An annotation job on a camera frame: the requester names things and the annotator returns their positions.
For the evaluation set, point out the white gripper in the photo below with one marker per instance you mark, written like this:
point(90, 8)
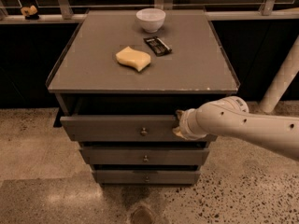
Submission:
point(185, 125)

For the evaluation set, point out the grey top drawer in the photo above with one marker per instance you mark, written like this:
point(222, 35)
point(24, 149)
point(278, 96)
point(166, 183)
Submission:
point(123, 128)

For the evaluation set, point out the grey drawer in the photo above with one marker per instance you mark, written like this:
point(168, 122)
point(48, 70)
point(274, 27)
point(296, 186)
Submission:
point(146, 177)
point(123, 128)
point(143, 156)

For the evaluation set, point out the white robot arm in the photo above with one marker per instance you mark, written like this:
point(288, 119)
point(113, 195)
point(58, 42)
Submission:
point(230, 116)

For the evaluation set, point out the grey middle drawer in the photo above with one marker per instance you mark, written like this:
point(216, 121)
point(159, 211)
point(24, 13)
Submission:
point(143, 156)

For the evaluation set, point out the grey drawer cabinet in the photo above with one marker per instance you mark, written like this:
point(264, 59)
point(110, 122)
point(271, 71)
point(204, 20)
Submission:
point(88, 80)

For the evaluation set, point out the grey bottom drawer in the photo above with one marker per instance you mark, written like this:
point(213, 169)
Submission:
point(146, 177)

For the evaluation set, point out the black snack bar wrapper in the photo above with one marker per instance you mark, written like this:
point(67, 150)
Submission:
point(157, 46)

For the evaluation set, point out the yellow sponge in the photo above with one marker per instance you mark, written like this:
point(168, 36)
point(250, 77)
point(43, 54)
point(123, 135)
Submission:
point(133, 58)

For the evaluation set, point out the white ceramic bowl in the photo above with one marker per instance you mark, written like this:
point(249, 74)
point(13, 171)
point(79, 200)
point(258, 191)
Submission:
point(151, 19)

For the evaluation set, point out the metal window railing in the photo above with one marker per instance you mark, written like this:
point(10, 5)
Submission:
point(216, 10)

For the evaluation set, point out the yellow object on ledge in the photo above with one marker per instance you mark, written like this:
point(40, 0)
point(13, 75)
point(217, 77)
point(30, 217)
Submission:
point(30, 13)

